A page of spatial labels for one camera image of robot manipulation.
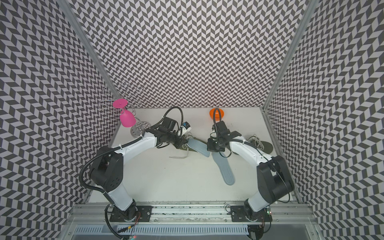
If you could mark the pink plastic wine glass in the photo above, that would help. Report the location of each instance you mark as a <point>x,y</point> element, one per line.
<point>127,118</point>

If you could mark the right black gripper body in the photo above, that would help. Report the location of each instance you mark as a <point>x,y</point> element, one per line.
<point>215,145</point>

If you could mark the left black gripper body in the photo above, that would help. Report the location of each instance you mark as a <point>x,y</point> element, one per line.
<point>174,138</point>

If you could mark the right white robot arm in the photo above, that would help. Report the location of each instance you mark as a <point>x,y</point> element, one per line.
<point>274,179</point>

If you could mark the grey-blue insole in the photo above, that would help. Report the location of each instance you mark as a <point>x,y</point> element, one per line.
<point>224,167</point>
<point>198,146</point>

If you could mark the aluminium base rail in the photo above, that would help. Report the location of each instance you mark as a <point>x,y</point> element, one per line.
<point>192,221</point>

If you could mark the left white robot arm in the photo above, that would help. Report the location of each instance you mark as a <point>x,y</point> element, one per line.
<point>105,172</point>

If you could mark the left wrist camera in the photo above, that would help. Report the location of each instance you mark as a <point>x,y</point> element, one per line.
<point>185,128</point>

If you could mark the silver wire glass rack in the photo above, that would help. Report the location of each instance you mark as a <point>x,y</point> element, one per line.
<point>134,99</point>

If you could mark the orange bowl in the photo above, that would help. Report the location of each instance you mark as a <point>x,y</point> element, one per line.
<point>217,114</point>

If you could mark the olive green sandal with laces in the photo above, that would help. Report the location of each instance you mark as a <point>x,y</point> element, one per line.
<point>186,148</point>

